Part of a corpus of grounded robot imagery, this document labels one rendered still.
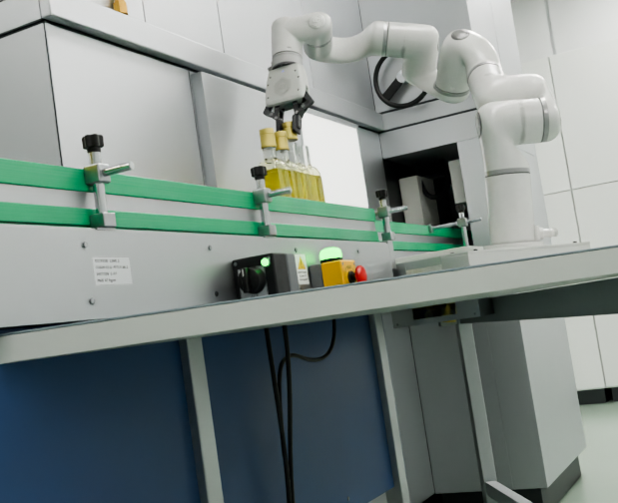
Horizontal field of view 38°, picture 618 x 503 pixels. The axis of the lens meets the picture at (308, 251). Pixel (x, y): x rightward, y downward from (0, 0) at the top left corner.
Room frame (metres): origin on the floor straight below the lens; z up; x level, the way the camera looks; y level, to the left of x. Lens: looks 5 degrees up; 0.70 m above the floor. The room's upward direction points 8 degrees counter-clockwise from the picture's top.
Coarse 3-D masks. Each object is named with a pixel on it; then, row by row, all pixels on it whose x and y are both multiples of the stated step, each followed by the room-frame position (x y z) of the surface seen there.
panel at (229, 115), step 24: (216, 96) 2.06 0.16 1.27; (240, 96) 2.16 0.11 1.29; (264, 96) 2.28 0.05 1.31; (216, 120) 2.05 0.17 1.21; (240, 120) 2.15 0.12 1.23; (264, 120) 2.26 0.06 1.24; (288, 120) 2.38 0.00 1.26; (336, 120) 2.68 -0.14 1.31; (216, 144) 2.03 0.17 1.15; (240, 144) 2.13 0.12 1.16; (360, 144) 2.82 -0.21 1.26; (216, 168) 2.02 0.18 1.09; (240, 168) 2.12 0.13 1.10
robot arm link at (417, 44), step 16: (400, 32) 2.12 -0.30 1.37; (416, 32) 2.12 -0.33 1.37; (432, 32) 2.12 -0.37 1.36; (400, 48) 2.13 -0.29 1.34; (416, 48) 2.13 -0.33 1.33; (432, 48) 2.13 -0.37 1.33; (416, 64) 2.16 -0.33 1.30; (432, 64) 2.17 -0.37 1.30; (416, 80) 2.18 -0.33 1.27; (432, 80) 2.17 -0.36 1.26; (448, 96) 2.12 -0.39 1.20; (464, 96) 2.13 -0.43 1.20
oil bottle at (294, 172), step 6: (288, 162) 2.04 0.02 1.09; (288, 168) 2.03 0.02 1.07; (294, 168) 2.04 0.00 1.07; (294, 174) 2.04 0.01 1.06; (300, 174) 2.06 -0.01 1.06; (294, 180) 2.03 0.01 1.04; (300, 180) 2.06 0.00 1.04; (294, 186) 2.03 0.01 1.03; (300, 186) 2.06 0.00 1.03; (294, 192) 2.03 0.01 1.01; (300, 192) 2.05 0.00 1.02; (300, 198) 2.05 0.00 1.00
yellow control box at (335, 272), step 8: (312, 264) 1.75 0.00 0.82; (320, 264) 1.75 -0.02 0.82; (328, 264) 1.74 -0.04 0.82; (336, 264) 1.73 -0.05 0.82; (344, 264) 1.74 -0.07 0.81; (352, 264) 1.77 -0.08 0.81; (312, 272) 1.75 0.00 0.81; (320, 272) 1.75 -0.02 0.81; (328, 272) 1.74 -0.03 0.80; (336, 272) 1.73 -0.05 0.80; (344, 272) 1.73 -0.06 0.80; (312, 280) 1.75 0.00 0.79; (320, 280) 1.75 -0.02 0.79; (328, 280) 1.74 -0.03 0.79; (336, 280) 1.73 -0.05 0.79; (344, 280) 1.73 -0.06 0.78; (352, 280) 1.75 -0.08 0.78
